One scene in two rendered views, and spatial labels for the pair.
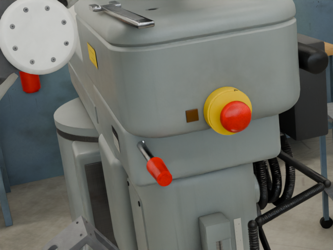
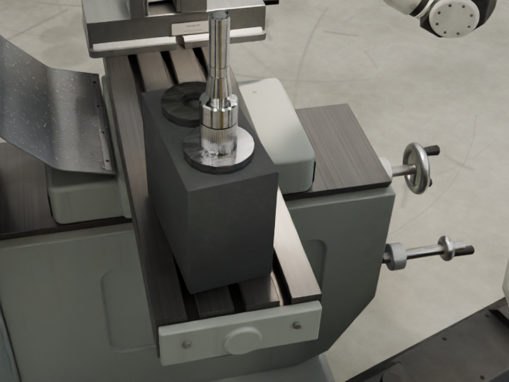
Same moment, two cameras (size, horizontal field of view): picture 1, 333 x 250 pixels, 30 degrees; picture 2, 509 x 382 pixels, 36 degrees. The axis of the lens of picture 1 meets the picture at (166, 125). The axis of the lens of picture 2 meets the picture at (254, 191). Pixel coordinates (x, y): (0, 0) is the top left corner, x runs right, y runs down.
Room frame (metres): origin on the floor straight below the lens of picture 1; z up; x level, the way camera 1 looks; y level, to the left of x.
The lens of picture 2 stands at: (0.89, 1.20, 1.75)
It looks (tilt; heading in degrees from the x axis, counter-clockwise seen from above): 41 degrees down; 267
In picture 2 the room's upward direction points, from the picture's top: 3 degrees clockwise
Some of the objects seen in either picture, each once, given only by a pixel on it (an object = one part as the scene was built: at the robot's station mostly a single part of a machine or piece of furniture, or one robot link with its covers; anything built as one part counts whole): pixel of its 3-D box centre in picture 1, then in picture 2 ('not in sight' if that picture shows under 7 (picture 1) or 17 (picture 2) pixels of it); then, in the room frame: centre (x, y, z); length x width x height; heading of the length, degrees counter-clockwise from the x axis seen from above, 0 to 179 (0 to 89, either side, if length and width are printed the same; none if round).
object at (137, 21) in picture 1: (121, 13); not in sight; (0.80, 0.04, 1.89); 0.24 x 0.04 x 0.01; 15
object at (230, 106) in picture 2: not in sight; (218, 101); (0.89, 0.41, 1.20); 0.05 x 0.05 x 0.01
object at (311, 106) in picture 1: (292, 82); not in sight; (1.35, -0.29, 1.62); 0.20 x 0.09 x 0.21; 12
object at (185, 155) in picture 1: (178, 114); not in sight; (1.02, -0.02, 1.68); 0.34 x 0.24 x 0.10; 12
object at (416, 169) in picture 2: not in sight; (401, 170); (0.50, -0.14, 0.64); 0.16 x 0.12 x 0.12; 12
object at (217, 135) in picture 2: not in sight; (218, 124); (0.89, 0.41, 1.17); 0.05 x 0.05 x 0.06
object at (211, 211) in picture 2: not in sight; (207, 180); (0.91, 0.37, 1.04); 0.22 x 0.12 x 0.20; 109
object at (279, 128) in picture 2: not in sight; (175, 139); (0.98, -0.03, 0.80); 0.50 x 0.35 x 0.12; 12
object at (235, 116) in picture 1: (234, 115); not in sight; (0.74, -0.09, 1.76); 0.04 x 0.03 x 0.04; 102
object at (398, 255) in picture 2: not in sight; (429, 251); (0.44, -0.01, 0.52); 0.22 x 0.06 x 0.06; 12
